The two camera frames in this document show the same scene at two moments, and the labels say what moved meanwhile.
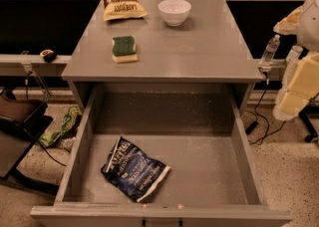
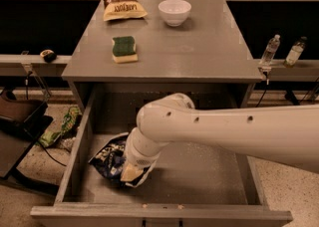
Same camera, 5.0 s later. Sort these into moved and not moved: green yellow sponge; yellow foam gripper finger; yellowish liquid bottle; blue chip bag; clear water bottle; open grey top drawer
Moved: blue chip bag; yellow foam gripper finger
Not moved: yellowish liquid bottle; green yellow sponge; open grey top drawer; clear water bottle
